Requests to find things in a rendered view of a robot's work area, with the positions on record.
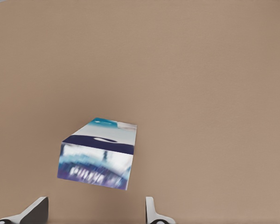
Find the blue and white printed box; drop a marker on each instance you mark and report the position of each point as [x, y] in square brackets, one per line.
[100, 156]

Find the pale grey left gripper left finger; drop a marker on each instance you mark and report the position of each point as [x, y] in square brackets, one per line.
[32, 211]

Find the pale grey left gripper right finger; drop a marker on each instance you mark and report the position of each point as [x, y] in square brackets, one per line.
[150, 210]

